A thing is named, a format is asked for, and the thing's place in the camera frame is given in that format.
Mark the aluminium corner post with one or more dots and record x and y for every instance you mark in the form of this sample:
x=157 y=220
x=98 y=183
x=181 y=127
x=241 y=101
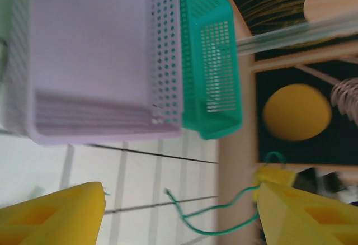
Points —
x=279 y=41

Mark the lilac plastic basket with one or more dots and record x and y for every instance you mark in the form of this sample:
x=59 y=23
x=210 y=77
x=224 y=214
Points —
x=84 y=46

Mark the teal plastic basket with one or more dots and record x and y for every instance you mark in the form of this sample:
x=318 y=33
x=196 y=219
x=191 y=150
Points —
x=212 y=18

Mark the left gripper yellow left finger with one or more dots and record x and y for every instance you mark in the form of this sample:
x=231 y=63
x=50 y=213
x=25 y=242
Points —
x=50 y=217

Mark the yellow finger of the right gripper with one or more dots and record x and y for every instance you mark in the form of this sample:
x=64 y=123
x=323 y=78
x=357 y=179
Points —
x=275 y=175

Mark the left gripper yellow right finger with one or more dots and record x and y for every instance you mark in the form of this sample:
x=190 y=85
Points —
x=307 y=222

